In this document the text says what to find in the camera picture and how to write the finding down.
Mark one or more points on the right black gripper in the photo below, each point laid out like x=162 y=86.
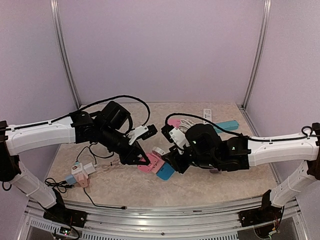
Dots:
x=175 y=161

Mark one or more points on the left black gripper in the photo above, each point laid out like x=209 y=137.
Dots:
x=130 y=157

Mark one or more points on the blue plug adapter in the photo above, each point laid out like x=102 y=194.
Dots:
x=165 y=172

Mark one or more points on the small white plug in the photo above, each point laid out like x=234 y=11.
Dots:
x=158 y=151

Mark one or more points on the pink socket adapter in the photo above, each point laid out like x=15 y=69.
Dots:
x=155 y=164

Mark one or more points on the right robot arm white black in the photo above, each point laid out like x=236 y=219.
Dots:
x=201 y=146

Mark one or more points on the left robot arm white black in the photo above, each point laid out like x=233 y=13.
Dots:
x=105 y=122

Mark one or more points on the pink triangular socket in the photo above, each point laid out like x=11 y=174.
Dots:
x=175 y=122

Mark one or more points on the pink charger plug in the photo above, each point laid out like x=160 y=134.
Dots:
x=82 y=179

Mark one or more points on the white cube socket adapter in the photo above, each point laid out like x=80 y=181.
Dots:
x=77 y=168

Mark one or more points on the purple power strip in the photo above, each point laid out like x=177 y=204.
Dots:
x=214 y=171

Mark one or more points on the white usb charger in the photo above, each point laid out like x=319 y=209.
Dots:
x=89 y=168

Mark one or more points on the white power strip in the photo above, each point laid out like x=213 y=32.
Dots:
x=207 y=115

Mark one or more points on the teal power strip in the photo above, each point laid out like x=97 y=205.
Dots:
x=231 y=125

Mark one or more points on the light blue charger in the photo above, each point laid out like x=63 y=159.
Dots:
x=70 y=180

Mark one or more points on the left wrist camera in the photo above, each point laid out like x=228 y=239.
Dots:
x=141 y=132

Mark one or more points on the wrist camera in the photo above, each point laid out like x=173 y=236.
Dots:
x=141 y=132
x=176 y=136

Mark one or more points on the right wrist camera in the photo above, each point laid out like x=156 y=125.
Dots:
x=176 y=136

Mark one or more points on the front aluminium rail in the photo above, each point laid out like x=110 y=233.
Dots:
x=207 y=222

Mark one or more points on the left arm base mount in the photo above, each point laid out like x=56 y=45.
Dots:
x=61 y=214

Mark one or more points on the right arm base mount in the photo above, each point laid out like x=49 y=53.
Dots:
x=262 y=214

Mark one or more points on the left aluminium frame post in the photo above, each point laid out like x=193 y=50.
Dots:
x=54 y=5

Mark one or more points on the aluminium frame post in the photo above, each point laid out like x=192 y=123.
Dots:
x=54 y=5
x=258 y=53

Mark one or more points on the right aluminium frame post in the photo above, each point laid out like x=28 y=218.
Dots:
x=258 y=53

